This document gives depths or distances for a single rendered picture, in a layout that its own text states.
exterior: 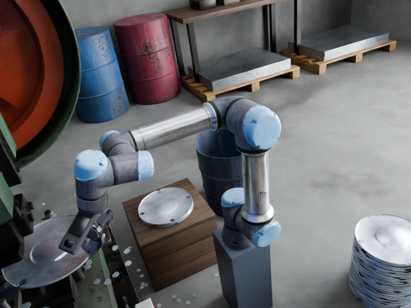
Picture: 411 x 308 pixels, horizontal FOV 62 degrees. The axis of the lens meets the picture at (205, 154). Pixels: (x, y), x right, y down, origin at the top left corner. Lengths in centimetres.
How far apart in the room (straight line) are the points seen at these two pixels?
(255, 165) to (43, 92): 76
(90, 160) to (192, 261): 117
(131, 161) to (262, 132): 38
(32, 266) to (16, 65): 64
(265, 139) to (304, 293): 105
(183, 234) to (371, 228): 87
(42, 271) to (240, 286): 81
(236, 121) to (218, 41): 382
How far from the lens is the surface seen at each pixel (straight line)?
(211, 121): 108
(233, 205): 130
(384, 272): 167
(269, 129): 101
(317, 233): 214
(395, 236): 172
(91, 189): 87
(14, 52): 131
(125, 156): 89
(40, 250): 121
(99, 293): 119
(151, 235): 173
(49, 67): 128
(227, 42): 487
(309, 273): 195
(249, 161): 107
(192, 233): 176
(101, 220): 100
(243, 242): 142
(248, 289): 161
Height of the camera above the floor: 153
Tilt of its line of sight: 32 degrees down
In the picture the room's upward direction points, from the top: 9 degrees counter-clockwise
